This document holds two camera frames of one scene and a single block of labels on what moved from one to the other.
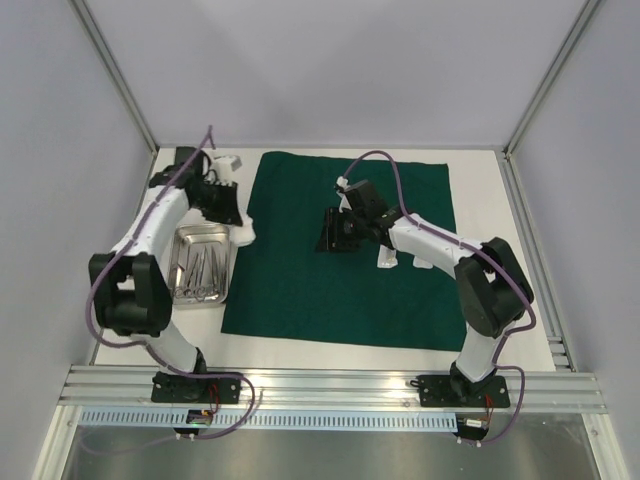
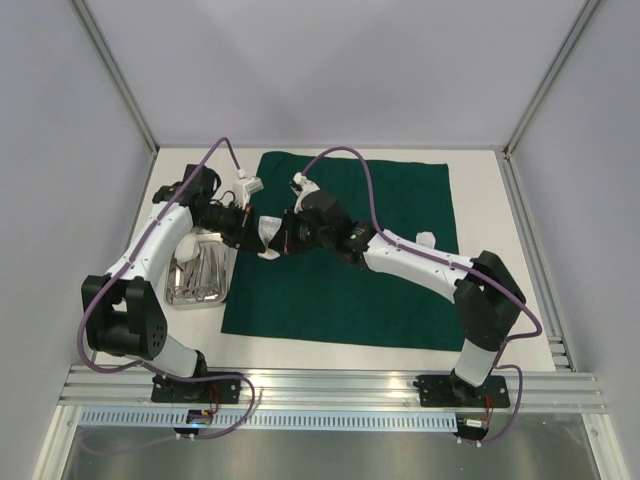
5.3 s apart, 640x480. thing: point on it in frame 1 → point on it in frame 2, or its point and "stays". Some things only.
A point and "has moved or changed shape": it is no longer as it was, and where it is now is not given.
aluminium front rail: (532, 388) stays
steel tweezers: (215, 270) stays
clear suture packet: (387, 257) has moved or changed shape
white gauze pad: (244, 234) → (187, 248)
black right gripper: (338, 228) → (289, 233)
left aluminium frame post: (115, 72) stays
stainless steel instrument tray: (199, 263) stays
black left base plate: (179, 387) stays
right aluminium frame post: (550, 77) stays
